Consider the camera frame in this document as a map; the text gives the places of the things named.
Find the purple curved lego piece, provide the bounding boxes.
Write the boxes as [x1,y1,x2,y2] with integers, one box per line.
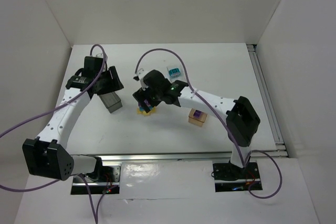
[193,110,203,118]

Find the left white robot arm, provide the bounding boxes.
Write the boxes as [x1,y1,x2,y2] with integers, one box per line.
[22,54,124,181]

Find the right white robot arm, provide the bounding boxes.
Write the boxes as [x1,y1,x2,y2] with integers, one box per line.
[133,69,260,168]

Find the yellow lego pieces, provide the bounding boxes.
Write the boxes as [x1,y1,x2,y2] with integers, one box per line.
[137,107,156,116]

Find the grey translucent container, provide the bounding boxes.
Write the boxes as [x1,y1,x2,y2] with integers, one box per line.
[99,92,122,113]

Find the clear plastic container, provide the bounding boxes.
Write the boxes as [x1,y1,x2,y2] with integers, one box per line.
[166,64,186,83]

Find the amber translucent container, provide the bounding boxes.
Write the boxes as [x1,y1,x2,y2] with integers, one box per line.
[188,109,207,127]

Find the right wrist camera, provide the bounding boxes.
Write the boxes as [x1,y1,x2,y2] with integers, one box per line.
[133,68,149,90]

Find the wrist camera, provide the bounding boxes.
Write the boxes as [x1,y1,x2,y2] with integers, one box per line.
[95,53,108,71]
[133,68,149,90]

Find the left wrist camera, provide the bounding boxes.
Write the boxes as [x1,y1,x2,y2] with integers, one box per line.
[95,53,108,71]

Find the aluminium rail front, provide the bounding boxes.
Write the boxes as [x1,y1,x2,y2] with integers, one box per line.
[61,151,237,162]

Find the aluminium rail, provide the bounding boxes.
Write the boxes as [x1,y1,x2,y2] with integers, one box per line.
[246,44,289,158]
[61,151,237,162]

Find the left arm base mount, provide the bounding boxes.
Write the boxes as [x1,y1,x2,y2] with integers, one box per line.
[70,164,121,195]

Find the aluminium rail right side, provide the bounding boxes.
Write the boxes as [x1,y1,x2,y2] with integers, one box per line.
[246,44,289,158]

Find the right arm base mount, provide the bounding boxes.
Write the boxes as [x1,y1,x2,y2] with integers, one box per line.
[211,162,263,193]

